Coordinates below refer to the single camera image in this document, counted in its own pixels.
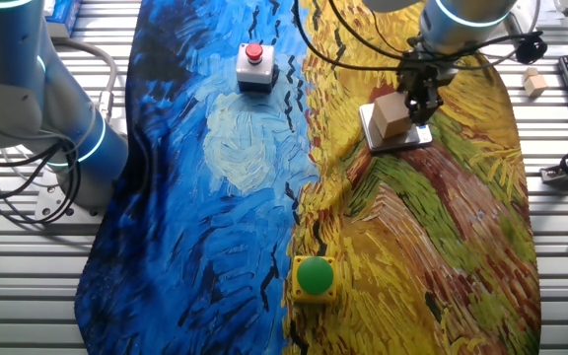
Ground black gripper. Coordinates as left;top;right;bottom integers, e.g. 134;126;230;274
395;54;457;127

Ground wooden cube block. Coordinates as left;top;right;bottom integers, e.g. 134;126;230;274
371;91;412;140

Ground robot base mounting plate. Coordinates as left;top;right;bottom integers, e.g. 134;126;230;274
34;185;107;227

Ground silver digital pocket scale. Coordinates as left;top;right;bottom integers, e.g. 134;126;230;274
358;101;434;153

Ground grey box red push button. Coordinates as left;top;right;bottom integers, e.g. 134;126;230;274
235;42;276;95

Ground yellow box green push button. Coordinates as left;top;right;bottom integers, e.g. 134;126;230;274
291;254;338;305

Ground painted blue yellow cloth mat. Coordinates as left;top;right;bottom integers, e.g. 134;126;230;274
74;0;542;355

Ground blue tissue box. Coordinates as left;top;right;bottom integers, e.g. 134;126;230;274
44;0;84;39

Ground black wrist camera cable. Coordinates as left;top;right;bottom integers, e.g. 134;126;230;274
291;0;549;74

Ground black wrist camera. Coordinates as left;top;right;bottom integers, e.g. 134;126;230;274
515;32;549;66

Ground metal wrist camera bracket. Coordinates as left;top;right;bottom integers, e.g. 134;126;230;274
503;9;536;43

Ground black arm base cable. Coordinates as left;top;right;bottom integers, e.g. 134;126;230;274
0;141;82;228

